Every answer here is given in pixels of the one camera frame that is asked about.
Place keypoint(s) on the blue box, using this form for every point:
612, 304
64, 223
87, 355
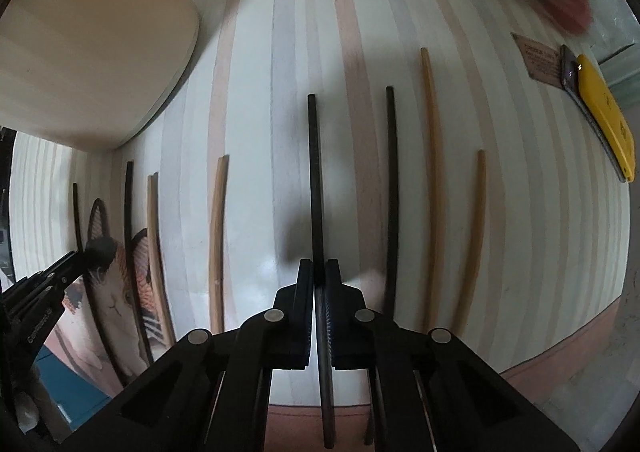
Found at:
70, 387

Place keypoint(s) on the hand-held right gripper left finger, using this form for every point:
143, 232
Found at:
305, 282

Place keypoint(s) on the cat print mat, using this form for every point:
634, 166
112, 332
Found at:
112, 302

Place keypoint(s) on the beige wooden board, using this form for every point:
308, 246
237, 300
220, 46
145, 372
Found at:
90, 32

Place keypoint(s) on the striped tablecloth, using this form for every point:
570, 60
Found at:
300, 32

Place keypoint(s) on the tan wooden chopstick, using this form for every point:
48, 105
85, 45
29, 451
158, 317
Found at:
436, 182
475, 232
217, 242

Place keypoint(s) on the brown card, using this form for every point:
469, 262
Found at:
540, 62

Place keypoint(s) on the black chopstick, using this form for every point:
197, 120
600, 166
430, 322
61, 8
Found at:
392, 182
314, 182

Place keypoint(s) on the red round object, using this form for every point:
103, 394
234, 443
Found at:
567, 2

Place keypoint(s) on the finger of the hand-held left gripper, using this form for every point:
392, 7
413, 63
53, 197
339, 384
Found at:
95, 249

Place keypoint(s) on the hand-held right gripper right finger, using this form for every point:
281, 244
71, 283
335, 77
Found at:
334, 282

